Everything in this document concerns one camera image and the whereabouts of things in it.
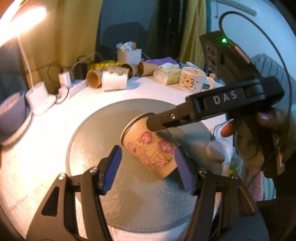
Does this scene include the paper cup pink flower print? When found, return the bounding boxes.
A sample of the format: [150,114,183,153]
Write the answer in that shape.
[120,113,178,179]

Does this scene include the brown paper cup lying right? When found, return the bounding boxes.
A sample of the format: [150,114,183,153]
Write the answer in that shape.
[138,62,158,77]

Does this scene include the brown paper cup lying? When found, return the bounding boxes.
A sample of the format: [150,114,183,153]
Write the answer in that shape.
[86,70,103,89]
[138,62,158,77]

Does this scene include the brown paper cup middle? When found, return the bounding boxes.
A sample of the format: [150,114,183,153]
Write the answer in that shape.
[120,63,138,78]

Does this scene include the white paper cup green dots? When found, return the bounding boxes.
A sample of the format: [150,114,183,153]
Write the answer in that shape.
[102,71,128,91]

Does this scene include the person's hand holding gripper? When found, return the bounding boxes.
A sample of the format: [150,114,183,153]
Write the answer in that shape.
[220,108,295,178]

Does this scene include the white radiator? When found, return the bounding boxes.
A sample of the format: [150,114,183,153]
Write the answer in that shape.
[251,53,290,108]

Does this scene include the white mug with bear print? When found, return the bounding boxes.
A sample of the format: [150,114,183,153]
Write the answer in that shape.
[179,67,216,94]

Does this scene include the yellow tissue pack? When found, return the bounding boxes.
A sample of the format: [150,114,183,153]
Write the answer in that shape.
[153,63,182,85]

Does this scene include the purple cloth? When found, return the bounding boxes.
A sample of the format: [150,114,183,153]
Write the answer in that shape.
[148,57,180,67]

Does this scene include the white woven basket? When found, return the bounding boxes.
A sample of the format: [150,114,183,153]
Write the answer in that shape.
[116,41,142,65]

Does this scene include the round grey foam mat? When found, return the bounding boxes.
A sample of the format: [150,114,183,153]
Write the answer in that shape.
[65,98,215,233]

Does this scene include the white charger block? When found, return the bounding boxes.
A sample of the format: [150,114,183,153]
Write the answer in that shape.
[25,81,56,115]

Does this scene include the white power strip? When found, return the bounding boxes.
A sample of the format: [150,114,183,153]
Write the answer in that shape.
[58,71,87,98]

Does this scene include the yellow curtain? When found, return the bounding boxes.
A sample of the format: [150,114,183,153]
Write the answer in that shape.
[20,1,103,92]

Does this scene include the black camera box green LED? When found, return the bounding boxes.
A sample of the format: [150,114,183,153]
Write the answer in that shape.
[200,31,260,85]

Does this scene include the black cable loop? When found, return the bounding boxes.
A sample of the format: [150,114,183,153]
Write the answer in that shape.
[218,11,293,112]

